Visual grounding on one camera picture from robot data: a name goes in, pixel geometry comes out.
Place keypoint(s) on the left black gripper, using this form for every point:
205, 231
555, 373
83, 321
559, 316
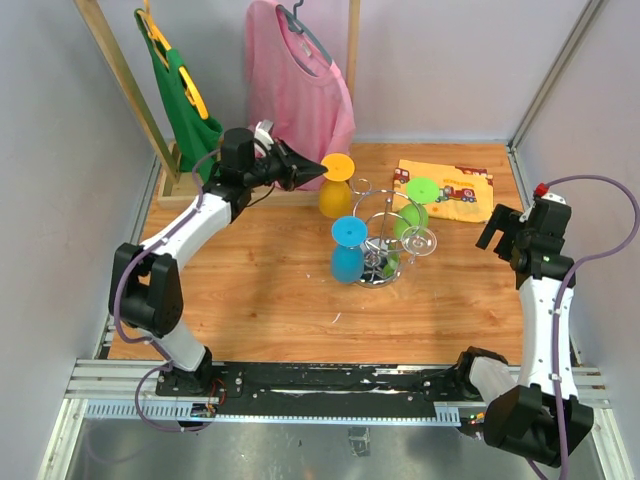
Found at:
296, 168

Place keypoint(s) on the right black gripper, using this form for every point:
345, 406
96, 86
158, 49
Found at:
507, 220

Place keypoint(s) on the orange plastic wine glass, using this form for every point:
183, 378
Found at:
335, 194

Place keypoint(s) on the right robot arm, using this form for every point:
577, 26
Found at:
540, 350

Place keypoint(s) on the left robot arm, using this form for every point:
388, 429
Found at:
145, 289

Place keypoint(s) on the blue plastic wine glass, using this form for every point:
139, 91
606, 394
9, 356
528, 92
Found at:
347, 259

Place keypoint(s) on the clear wine glass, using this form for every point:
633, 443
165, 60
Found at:
418, 241

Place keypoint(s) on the green plastic wine glass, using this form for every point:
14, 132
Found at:
420, 192

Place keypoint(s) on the chrome wine glass rack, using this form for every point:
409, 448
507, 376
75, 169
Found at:
384, 258

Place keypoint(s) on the wooden clothes rack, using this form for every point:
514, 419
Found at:
175, 190

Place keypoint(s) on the yellow printed folded cloth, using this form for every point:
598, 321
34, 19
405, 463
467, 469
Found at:
465, 194

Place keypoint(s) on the pink t-shirt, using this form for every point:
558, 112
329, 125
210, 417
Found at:
315, 117

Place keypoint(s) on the green vest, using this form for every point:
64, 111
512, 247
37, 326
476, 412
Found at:
194, 137

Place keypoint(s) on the yellow clothes hanger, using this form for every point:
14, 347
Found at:
160, 47

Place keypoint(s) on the grey clothes hanger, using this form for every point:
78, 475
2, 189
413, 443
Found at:
301, 46

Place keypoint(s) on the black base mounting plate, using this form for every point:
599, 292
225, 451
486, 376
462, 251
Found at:
320, 389

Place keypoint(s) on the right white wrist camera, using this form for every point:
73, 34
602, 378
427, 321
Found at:
541, 194

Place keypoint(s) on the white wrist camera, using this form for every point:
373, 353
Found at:
263, 135
541, 194

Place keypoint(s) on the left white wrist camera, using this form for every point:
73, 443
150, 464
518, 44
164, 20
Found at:
263, 135

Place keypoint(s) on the aluminium frame rail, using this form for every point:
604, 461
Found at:
125, 389

